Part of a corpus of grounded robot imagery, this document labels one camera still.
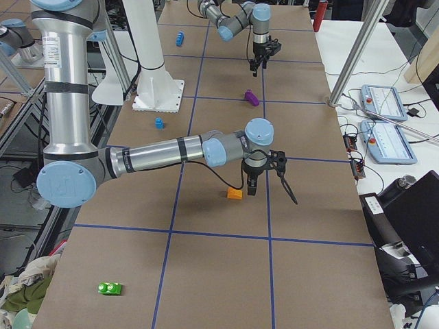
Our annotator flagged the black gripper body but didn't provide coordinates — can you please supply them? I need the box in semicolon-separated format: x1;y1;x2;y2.
252;42;268;64
242;160;267;180

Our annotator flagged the orange trapezoid block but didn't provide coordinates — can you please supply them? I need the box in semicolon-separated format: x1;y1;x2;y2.
226;187;243;199

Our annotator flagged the purple trapezoid block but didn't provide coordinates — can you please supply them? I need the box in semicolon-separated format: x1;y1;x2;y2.
244;89;259;106

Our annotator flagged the red cylinder bottle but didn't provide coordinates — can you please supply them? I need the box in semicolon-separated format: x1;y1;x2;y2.
313;0;329;33

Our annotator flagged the long blue four-stud block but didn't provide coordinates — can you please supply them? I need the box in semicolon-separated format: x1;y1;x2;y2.
176;31;185;47

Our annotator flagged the brown paper table mat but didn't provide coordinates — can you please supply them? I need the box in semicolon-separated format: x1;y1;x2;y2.
34;1;393;328

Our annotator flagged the small blue block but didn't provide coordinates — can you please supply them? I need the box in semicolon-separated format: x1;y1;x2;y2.
154;117;165;130

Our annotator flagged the upper teach pendant tablet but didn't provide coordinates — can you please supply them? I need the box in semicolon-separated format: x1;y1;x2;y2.
361;84;407;122

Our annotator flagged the teach pendant tablet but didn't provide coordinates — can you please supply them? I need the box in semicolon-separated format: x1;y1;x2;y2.
361;84;407;122
359;120;418;165

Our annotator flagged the lower teach pendant tablet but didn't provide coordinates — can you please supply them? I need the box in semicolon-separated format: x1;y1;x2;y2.
359;120;418;165

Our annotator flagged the green two-stud block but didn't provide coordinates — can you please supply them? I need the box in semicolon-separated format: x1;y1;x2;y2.
97;282;123;295

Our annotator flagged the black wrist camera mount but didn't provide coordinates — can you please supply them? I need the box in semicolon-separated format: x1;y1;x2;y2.
268;150;298;205

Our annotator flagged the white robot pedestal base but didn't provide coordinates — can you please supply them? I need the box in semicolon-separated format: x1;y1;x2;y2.
123;0;185;112

